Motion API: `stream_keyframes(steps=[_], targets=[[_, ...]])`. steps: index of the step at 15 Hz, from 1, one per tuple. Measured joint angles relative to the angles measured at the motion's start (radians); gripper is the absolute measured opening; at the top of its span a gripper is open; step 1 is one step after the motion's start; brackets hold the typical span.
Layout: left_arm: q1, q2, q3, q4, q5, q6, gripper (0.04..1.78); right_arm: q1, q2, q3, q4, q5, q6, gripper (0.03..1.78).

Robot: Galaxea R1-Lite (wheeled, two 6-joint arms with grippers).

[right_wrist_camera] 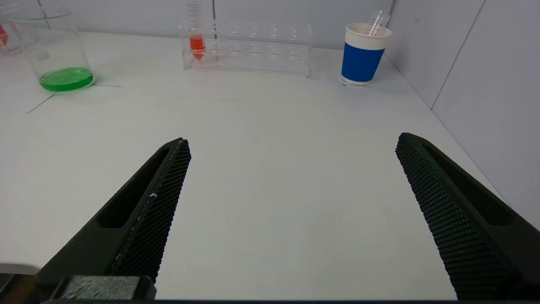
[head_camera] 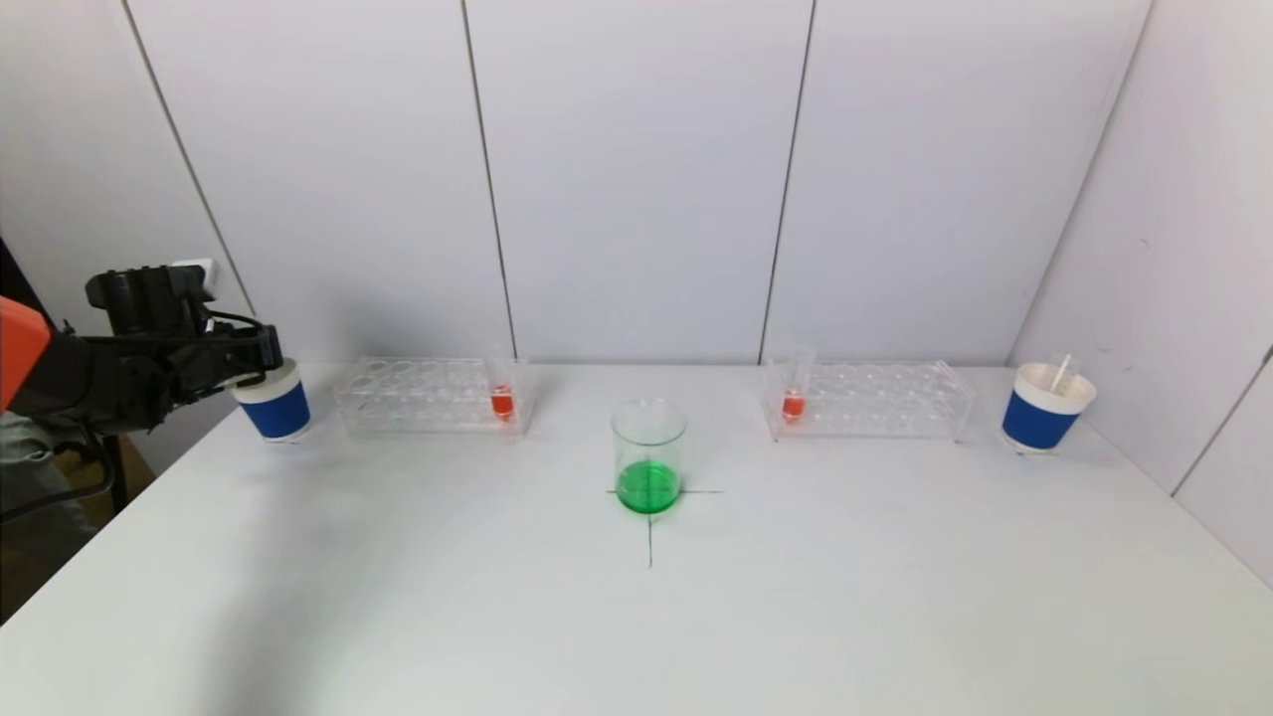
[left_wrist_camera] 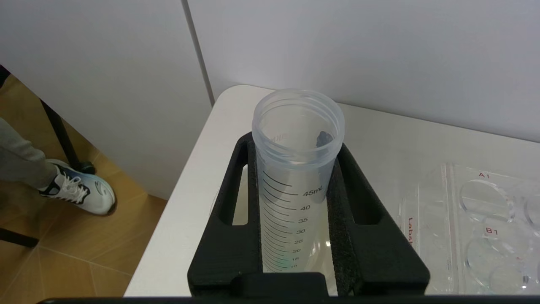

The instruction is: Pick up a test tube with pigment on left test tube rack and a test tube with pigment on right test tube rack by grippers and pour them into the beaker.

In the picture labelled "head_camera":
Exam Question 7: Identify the blue white paper cup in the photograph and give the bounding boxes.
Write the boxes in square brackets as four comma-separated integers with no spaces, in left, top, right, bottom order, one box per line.
[1000,362,1097,455]
[232,360,313,444]

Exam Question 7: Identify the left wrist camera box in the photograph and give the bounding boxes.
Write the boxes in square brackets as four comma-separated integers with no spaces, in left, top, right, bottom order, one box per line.
[169,258,219,301]

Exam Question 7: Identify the test tube with red liquid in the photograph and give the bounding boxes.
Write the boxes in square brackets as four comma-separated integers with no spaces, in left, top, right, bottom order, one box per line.
[781,344,818,426]
[487,350,519,424]

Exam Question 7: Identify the black tripod stand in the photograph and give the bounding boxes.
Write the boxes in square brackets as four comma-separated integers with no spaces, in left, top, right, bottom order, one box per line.
[97,436,127,515]

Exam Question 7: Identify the clear glass beaker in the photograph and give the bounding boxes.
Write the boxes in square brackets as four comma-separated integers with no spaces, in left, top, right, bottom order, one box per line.
[610,399,687,516]

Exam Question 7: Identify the thick black hanging cable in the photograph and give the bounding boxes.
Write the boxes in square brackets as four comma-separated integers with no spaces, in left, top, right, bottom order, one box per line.
[0,447,117,525]

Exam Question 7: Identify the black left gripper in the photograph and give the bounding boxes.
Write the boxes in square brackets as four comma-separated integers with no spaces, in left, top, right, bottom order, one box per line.
[219,324,284,388]

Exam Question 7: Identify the clear acrylic test tube rack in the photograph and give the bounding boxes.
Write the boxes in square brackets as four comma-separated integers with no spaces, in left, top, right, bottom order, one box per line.
[334,358,531,437]
[761,358,976,444]

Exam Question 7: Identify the person in grey trousers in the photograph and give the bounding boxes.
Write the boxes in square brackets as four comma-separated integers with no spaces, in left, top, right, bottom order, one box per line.
[0,411,95,563]

